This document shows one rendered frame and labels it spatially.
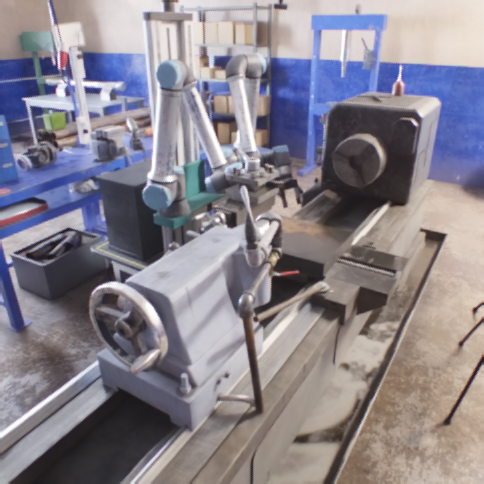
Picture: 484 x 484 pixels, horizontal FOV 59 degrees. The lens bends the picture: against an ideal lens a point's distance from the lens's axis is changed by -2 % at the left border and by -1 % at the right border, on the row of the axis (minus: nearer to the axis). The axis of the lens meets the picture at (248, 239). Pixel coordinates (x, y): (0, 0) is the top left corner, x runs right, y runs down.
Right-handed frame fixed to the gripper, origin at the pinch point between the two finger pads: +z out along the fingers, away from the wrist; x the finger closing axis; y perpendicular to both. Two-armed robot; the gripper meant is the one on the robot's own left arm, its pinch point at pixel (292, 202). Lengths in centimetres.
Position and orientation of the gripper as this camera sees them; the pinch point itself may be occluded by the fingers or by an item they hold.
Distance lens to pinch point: 256.5
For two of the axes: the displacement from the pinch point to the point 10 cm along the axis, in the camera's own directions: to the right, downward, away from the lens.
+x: 6.7, -2.2, 7.1
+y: 7.0, -1.0, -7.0
